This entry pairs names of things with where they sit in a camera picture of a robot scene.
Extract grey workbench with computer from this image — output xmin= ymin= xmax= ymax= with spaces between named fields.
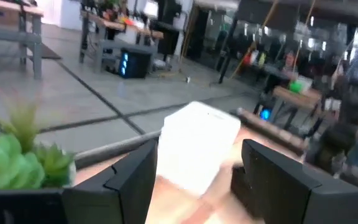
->
xmin=78 ymin=7 xmax=165 ymax=73

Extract small wooden table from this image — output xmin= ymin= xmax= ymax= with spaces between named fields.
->
xmin=271 ymin=85 xmax=323 ymax=110

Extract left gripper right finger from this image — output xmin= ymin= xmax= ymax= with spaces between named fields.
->
xmin=231 ymin=138 xmax=358 ymax=224

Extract white plastic bin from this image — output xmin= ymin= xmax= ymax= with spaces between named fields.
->
xmin=155 ymin=100 xmax=242 ymax=197

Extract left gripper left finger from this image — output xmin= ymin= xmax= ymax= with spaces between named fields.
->
xmin=62 ymin=138 xmax=159 ymax=224

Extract succulent in patterned pot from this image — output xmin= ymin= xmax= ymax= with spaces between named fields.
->
xmin=0 ymin=101 xmax=76 ymax=191

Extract person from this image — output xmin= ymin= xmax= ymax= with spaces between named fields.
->
xmin=279 ymin=50 xmax=300 ymax=79

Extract green object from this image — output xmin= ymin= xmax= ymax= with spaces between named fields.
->
xmin=288 ymin=80 xmax=305 ymax=95

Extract black computer tower blue lights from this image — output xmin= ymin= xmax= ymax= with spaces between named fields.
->
xmin=117 ymin=46 xmax=153 ymax=80

